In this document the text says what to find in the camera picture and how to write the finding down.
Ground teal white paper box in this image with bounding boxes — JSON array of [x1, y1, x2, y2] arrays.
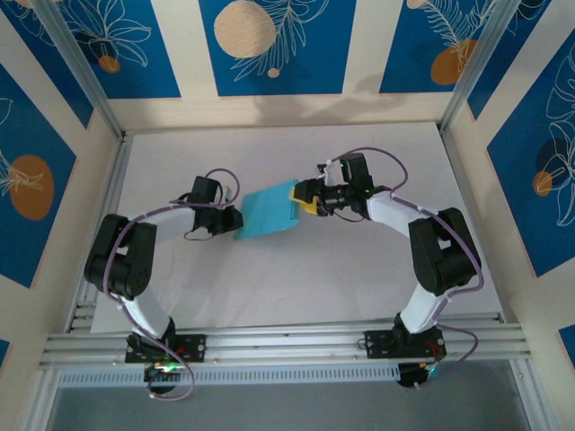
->
[[233, 178, 301, 242]]

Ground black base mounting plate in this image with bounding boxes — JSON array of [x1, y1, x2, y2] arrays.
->
[[364, 330, 447, 360], [124, 334, 208, 364]]

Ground black base electronics housing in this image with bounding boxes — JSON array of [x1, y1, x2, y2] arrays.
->
[[397, 362, 446, 390], [143, 362, 183, 396]]

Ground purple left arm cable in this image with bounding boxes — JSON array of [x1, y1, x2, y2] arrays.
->
[[102, 168, 242, 402]]

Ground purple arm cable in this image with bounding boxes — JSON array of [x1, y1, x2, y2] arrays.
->
[[102, 168, 242, 402], [321, 147, 484, 390]]

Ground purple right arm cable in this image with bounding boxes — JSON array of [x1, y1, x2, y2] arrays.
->
[[321, 147, 484, 390]]

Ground aluminium table edge rail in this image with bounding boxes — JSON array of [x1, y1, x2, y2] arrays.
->
[[64, 132, 135, 334], [438, 121, 507, 323]]

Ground long aluminium frame beam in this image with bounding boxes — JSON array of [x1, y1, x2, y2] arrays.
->
[[38, 312, 534, 372]]

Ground grey slotted cable duct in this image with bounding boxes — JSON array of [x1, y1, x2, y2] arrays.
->
[[56, 364, 401, 388]]

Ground aluminium corner post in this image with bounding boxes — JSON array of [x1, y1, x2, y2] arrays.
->
[[438, 0, 529, 138], [31, 0, 129, 141]]

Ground aluminium frame strut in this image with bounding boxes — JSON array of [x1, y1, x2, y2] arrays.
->
[[509, 358, 547, 431], [24, 367, 62, 431]]

